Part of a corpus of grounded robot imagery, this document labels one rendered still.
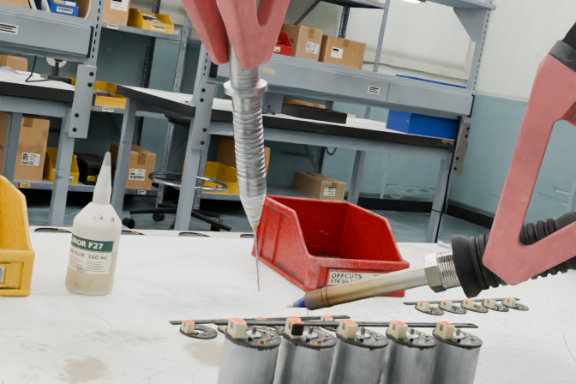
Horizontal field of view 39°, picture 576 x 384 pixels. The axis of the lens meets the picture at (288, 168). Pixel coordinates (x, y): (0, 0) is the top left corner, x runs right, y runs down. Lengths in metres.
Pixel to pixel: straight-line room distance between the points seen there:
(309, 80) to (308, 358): 2.75
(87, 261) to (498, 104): 6.01
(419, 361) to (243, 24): 0.19
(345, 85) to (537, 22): 3.39
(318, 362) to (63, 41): 2.34
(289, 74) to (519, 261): 2.75
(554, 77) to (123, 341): 0.32
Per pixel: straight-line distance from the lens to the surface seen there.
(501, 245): 0.31
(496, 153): 6.47
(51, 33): 2.64
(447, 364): 0.41
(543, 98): 0.29
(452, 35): 6.55
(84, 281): 0.59
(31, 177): 4.49
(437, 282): 0.32
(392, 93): 3.35
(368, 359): 0.38
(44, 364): 0.47
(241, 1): 0.28
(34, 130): 4.45
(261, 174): 0.31
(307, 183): 5.47
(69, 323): 0.54
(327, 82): 3.14
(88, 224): 0.58
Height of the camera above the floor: 0.93
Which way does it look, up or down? 7 degrees down
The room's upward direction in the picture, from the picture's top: 10 degrees clockwise
